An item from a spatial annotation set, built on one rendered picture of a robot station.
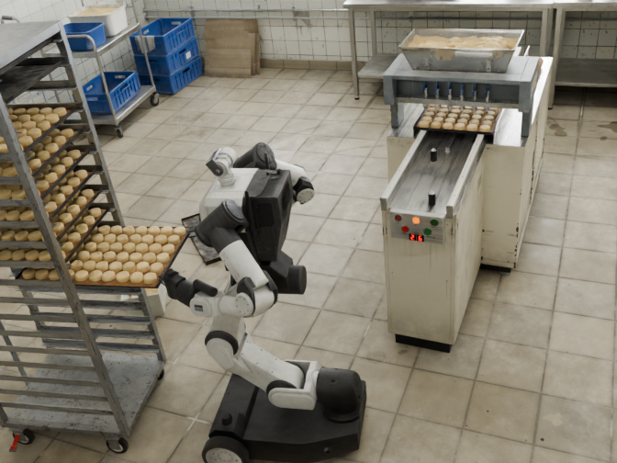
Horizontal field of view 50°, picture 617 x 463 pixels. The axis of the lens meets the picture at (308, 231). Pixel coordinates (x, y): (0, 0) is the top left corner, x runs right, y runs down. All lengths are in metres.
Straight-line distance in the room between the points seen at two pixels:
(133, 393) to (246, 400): 0.57
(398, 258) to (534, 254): 1.24
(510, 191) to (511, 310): 0.64
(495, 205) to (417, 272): 0.73
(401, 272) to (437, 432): 0.73
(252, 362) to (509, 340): 1.37
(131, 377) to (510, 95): 2.30
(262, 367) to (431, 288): 0.89
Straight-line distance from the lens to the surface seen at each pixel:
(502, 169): 3.54
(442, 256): 3.03
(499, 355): 3.46
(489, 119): 3.55
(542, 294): 3.84
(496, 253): 3.82
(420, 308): 3.25
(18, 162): 2.39
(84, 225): 2.80
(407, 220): 2.93
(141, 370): 3.41
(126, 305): 3.24
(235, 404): 3.05
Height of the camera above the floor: 2.40
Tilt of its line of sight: 33 degrees down
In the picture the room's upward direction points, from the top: 7 degrees counter-clockwise
